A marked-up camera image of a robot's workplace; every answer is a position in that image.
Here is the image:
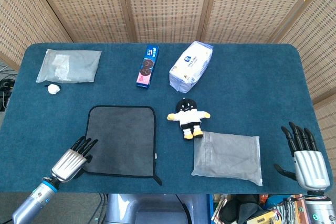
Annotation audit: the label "frosted bag with white contents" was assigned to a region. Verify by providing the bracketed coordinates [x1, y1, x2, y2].
[36, 48, 102, 84]

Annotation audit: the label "woven wicker folding screen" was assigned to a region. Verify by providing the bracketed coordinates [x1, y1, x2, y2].
[0, 0, 336, 156]

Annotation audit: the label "frosted bag with grey cloth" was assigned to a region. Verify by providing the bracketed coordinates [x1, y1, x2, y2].
[191, 131, 263, 187]

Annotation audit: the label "grey blue robot torso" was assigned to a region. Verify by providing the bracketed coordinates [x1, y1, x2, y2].
[104, 194, 211, 224]

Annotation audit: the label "black floor cables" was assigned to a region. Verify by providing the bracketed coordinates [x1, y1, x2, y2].
[0, 69, 17, 112]

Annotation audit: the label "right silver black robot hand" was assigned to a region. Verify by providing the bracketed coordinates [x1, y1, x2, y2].
[273, 121, 331, 191]

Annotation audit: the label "black white plush doll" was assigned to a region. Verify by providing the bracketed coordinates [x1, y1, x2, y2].
[166, 98, 211, 140]

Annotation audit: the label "grey and green microfibre cloth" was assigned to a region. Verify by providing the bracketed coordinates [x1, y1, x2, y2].
[83, 105, 163, 186]

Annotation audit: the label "blue cookie box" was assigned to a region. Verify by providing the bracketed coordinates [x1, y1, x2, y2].
[135, 45, 160, 89]

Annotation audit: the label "white tissue pack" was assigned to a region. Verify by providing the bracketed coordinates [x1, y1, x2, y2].
[169, 40, 214, 94]

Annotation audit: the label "yellow black box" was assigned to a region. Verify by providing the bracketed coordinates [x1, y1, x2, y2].
[246, 210, 279, 224]

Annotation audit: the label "black cloth bundle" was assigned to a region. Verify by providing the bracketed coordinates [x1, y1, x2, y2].
[219, 195, 266, 223]

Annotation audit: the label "blue carpet table cover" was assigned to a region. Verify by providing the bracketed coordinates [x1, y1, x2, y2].
[0, 42, 336, 195]

